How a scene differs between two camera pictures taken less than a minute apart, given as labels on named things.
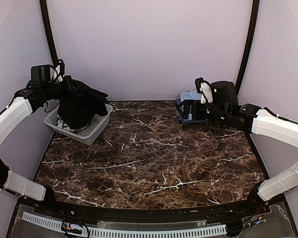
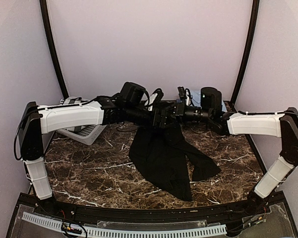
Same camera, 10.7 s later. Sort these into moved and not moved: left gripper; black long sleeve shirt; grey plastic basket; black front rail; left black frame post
Moved: black long sleeve shirt; left gripper
Not moved: black front rail; grey plastic basket; left black frame post
